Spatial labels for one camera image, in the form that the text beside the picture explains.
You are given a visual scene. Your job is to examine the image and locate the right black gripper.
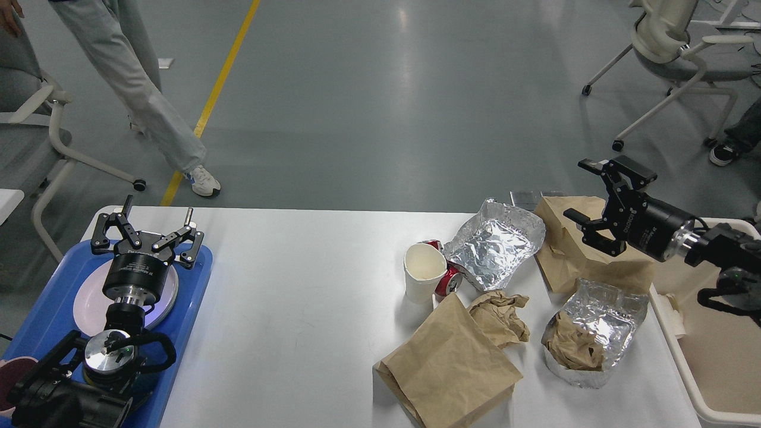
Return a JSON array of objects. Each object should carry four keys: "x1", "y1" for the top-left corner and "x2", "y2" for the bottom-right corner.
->
[{"x1": 563, "y1": 155, "x2": 696, "y2": 262}]

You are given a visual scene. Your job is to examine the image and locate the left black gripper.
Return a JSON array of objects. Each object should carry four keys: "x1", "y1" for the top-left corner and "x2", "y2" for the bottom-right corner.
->
[{"x1": 90, "y1": 195, "x2": 205, "y2": 305}]

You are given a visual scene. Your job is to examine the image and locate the brown paper bag back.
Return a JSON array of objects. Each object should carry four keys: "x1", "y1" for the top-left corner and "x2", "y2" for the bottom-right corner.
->
[{"x1": 534, "y1": 197, "x2": 655, "y2": 294}]

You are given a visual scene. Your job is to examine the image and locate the pink plate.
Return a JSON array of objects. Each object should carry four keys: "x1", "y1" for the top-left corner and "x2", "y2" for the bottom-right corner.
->
[{"x1": 73, "y1": 259, "x2": 179, "y2": 337}]

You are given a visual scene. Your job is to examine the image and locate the foil bowl with paper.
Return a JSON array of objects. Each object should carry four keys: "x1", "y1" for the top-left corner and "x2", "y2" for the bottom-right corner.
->
[{"x1": 541, "y1": 279, "x2": 649, "y2": 388}]

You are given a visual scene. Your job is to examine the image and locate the pink mug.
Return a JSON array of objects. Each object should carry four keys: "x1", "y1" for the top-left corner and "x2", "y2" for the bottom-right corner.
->
[{"x1": 1, "y1": 357, "x2": 38, "y2": 419}]

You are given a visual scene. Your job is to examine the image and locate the large brown paper bag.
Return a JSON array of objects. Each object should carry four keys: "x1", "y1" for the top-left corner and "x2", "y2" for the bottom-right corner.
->
[{"x1": 375, "y1": 294, "x2": 522, "y2": 427}]

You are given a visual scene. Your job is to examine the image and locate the dark green mug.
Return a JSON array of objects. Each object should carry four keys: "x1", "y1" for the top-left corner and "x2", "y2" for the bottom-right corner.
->
[{"x1": 121, "y1": 372, "x2": 161, "y2": 417}]

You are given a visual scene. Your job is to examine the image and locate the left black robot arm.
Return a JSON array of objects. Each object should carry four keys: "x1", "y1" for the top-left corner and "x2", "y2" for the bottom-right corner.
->
[{"x1": 2, "y1": 199, "x2": 213, "y2": 427}]

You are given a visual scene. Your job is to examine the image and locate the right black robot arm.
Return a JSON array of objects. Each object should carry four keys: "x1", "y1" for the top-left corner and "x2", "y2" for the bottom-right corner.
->
[{"x1": 564, "y1": 156, "x2": 760, "y2": 323}]

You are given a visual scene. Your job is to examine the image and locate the left floor outlet plate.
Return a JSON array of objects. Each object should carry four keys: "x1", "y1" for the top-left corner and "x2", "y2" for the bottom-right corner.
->
[{"x1": 510, "y1": 191, "x2": 543, "y2": 212}]

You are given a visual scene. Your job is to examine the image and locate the green plate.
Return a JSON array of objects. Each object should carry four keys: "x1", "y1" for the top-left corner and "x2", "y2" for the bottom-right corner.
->
[{"x1": 73, "y1": 267, "x2": 180, "y2": 337}]

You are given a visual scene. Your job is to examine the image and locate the blue plastic tray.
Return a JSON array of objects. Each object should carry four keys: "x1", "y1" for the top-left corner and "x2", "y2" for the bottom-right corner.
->
[{"x1": 2, "y1": 241, "x2": 213, "y2": 427}]

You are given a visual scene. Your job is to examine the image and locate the crumpled aluminium foil sheet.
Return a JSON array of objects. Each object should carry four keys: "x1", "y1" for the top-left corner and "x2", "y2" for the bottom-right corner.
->
[{"x1": 443, "y1": 198, "x2": 546, "y2": 292}]

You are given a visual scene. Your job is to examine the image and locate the white side table corner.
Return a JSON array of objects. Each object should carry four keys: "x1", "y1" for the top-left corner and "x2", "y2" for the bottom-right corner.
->
[{"x1": 0, "y1": 188, "x2": 24, "y2": 225}]

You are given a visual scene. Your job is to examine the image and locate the grey office chair left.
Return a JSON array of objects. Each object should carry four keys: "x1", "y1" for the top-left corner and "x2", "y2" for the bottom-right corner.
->
[{"x1": 1, "y1": 30, "x2": 146, "y2": 262}]

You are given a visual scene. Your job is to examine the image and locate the crumpled brown paper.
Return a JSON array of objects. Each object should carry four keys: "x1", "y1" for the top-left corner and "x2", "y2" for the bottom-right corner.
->
[{"x1": 468, "y1": 290, "x2": 530, "y2": 349}]

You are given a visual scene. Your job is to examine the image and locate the white office chair right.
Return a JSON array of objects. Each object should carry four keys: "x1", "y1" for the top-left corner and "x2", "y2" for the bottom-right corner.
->
[{"x1": 582, "y1": 1, "x2": 753, "y2": 152}]

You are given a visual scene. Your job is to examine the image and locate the crushed red soda can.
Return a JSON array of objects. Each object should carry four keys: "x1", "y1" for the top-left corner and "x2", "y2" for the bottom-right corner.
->
[{"x1": 434, "y1": 257, "x2": 465, "y2": 301}]

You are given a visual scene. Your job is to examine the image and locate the beige plastic bin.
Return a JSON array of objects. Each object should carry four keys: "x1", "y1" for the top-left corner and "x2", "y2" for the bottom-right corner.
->
[{"x1": 648, "y1": 218, "x2": 761, "y2": 426}]

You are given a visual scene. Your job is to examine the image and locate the white paper cup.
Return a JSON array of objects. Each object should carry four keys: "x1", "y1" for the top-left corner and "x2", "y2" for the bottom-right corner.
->
[{"x1": 403, "y1": 242, "x2": 448, "y2": 304}]

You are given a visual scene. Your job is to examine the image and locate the person in grey trousers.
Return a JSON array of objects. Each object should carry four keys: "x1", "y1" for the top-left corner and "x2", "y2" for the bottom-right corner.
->
[{"x1": 0, "y1": 0, "x2": 222, "y2": 198}]

